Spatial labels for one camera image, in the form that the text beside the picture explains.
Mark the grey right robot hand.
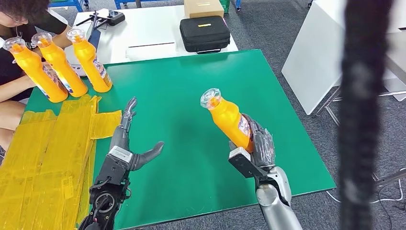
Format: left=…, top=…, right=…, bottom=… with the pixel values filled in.
left=242, top=114, right=276, bottom=169

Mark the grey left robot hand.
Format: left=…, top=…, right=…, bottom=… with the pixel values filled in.
left=109, top=96, right=165, bottom=172

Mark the orange detergent bottle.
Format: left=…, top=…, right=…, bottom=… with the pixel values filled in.
left=2, top=37, right=69, bottom=104
left=67, top=28, right=113, bottom=93
left=31, top=32, right=89, bottom=98
left=200, top=88, right=254, bottom=154

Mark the green table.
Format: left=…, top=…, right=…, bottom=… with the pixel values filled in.
left=25, top=49, right=337, bottom=230

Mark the yellow taped plastic sheet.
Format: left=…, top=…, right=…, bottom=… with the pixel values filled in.
left=0, top=94, right=123, bottom=230

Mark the white partition panel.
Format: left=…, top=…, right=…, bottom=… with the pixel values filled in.
left=282, top=0, right=406, bottom=115

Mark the thin black rod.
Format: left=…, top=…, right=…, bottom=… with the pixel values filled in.
left=128, top=42, right=176, bottom=49

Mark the dark blue tablet cover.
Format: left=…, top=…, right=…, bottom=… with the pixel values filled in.
left=87, top=12, right=102, bottom=44

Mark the white table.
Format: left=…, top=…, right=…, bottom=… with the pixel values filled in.
left=63, top=4, right=239, bottom=77

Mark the black remote controller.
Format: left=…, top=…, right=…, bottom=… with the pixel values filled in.
left=76, top=10, right=126, bottom=28

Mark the black zippered carrying case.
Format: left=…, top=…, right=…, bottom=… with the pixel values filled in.
left=179, top=16, right=231, bottom=55

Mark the person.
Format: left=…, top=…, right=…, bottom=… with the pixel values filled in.
left=0, top=0, right=73, bottom=160

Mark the brown cardboard box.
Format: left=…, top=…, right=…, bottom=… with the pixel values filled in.
left=184, top=0, right=225, bottom=19

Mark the stainless steel table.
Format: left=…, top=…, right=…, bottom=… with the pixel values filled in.
left=316, top=30, right=406, bottom=188

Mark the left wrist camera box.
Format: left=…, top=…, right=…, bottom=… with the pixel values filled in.
left=101, top=146, right=134, bottom=186

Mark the black blurred hanging cable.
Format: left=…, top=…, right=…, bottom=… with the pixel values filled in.
left=338, top=0, right=394, bottom=230

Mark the white floor cable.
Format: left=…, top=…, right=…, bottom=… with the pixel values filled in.
left=327, top=179, right=405, bottom=204

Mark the blue metal frame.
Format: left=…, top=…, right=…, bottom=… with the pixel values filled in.
left=114, top=0, right=143, bottom=9
left=49, top=0, right=86, bottom=10

